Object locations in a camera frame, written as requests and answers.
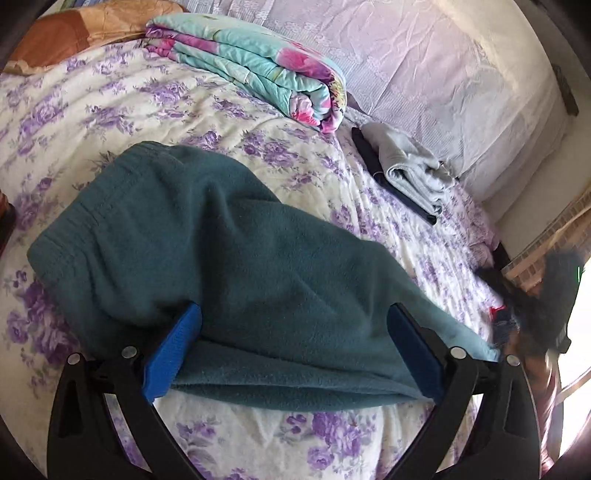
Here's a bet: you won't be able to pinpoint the person's right forearm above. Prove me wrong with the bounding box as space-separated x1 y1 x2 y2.
526 353 564 467

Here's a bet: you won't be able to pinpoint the folded teal pink floral quilt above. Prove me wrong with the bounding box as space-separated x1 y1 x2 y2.
144 13 348 134

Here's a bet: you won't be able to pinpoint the orange brown pillow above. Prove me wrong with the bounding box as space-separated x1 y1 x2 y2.
2 0 185 75

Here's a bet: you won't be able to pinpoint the purple floral bedsheet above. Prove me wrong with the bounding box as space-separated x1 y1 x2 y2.
0 39 509 480

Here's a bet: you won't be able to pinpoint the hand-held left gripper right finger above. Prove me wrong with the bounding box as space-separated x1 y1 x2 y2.
388 302 542 480

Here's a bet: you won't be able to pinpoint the folded dark navy pants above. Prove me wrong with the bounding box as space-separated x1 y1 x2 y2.
351 127 437 226

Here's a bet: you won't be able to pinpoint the white lace cover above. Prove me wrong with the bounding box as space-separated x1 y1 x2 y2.
185 0 573 204

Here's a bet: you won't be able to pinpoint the teal fleece pants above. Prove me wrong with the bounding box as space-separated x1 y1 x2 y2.
27 142 502 412

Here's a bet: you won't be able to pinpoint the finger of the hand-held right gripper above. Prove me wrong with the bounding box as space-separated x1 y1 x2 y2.
475 264 515 303

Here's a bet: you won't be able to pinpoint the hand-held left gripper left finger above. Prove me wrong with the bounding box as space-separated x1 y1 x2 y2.
46 302 204 480

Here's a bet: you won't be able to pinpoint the folded grey pants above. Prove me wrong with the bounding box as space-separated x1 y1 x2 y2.
362 122 458 217

